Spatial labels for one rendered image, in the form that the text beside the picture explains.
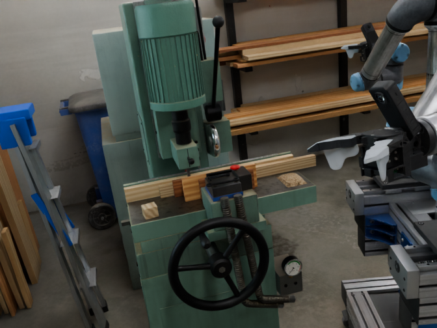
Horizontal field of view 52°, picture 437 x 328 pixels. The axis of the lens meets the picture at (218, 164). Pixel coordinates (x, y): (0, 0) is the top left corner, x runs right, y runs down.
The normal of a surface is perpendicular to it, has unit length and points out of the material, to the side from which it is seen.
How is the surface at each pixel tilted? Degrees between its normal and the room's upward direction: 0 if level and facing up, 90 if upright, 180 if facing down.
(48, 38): 90
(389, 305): 0
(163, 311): 90
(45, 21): 90
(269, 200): 90
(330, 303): 0
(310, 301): 0
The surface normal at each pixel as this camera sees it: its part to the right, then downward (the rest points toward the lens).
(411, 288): 0.00, 0.35
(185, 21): 0.74, 0.15
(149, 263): 0.26, 0.31
